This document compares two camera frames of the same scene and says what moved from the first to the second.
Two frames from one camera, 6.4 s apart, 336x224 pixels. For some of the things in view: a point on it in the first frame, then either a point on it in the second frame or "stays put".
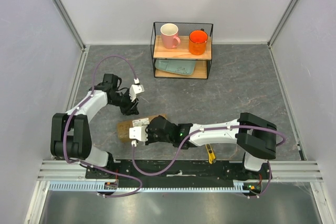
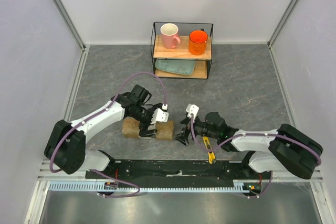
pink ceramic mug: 169,33 stays put
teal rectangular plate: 184,67 stays put
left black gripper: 130,109 to 144,132
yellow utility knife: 211,155 stays put
